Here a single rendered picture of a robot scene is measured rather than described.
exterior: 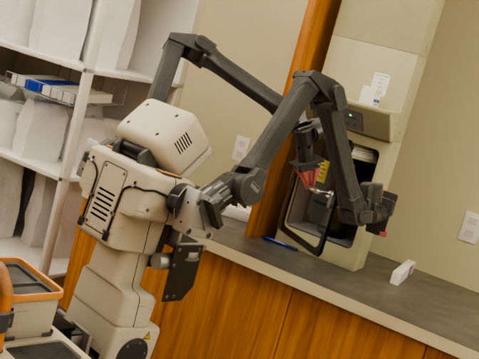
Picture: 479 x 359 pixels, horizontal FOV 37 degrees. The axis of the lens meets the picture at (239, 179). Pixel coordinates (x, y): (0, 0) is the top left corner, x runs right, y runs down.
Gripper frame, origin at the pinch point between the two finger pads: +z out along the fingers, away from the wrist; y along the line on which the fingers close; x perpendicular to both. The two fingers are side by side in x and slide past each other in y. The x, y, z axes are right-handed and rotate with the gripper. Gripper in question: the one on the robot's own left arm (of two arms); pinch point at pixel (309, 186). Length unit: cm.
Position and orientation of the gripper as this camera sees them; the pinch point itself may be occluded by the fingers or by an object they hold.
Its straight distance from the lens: 238.1
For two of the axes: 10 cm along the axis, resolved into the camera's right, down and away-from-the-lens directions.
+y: -9.1, 2.6, -3.2
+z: 1.5, 9.3, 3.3
